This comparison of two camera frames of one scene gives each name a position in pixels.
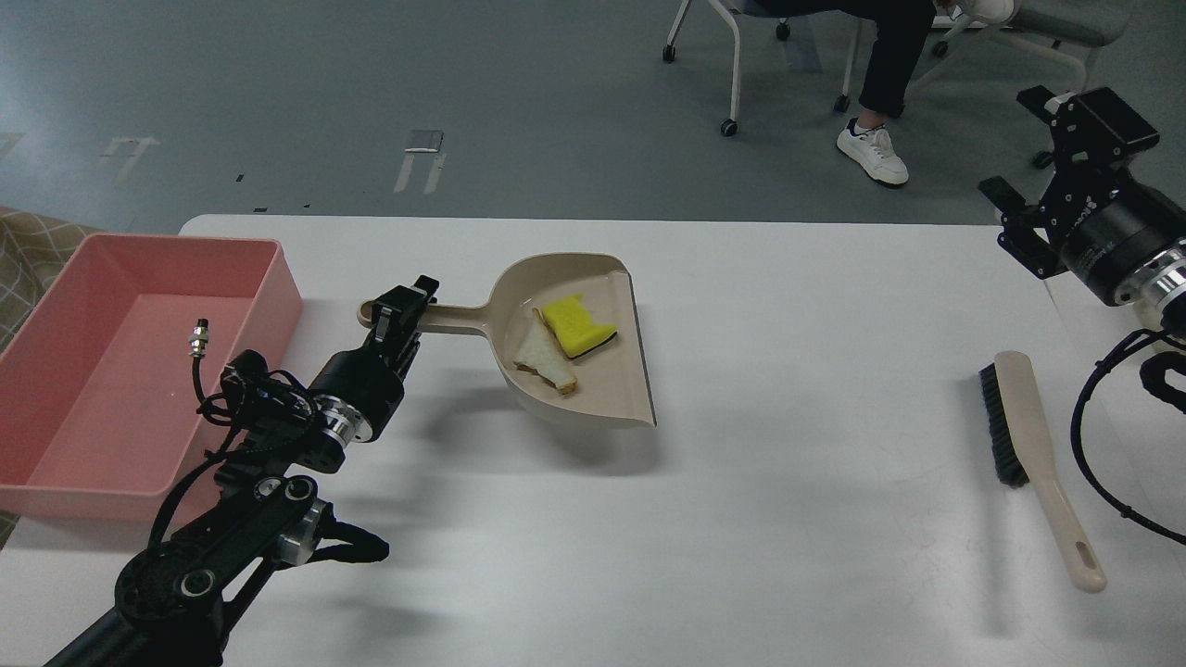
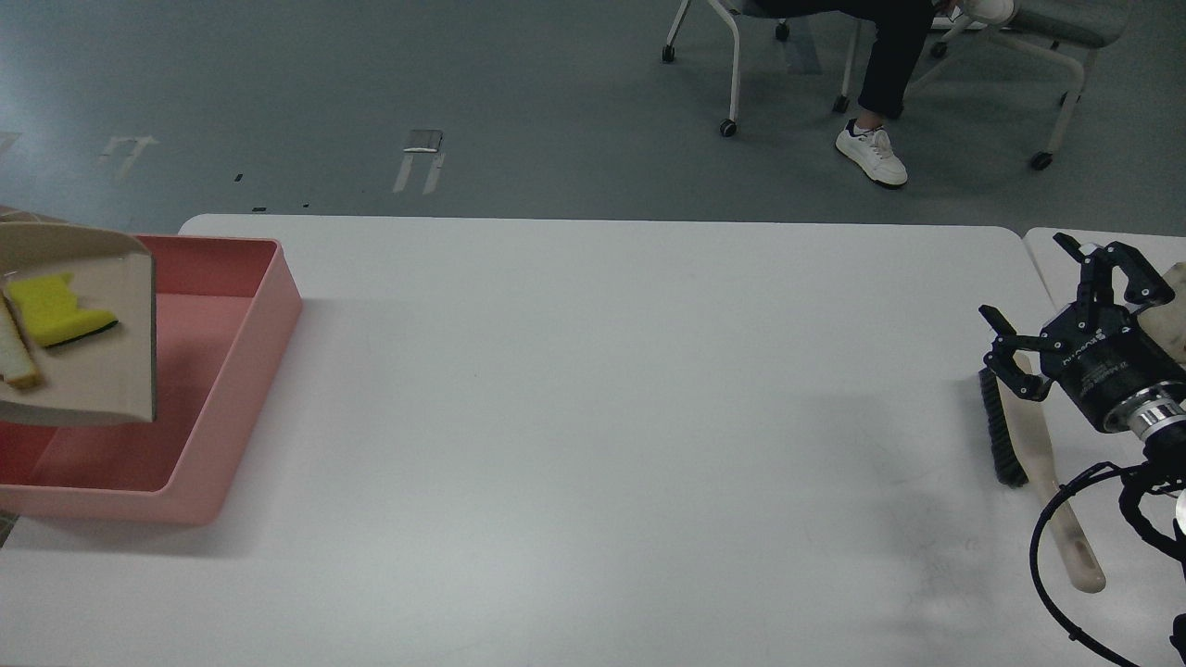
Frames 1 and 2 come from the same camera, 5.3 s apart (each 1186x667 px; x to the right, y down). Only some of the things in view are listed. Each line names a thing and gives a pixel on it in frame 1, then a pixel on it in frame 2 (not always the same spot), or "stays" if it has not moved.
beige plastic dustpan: x=569 y=330 -> x=108 y=377
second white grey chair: x=1075 y=30 stays
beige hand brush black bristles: x=1020 y=454 stays
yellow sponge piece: x=574 y=327 -> x=50 y=310
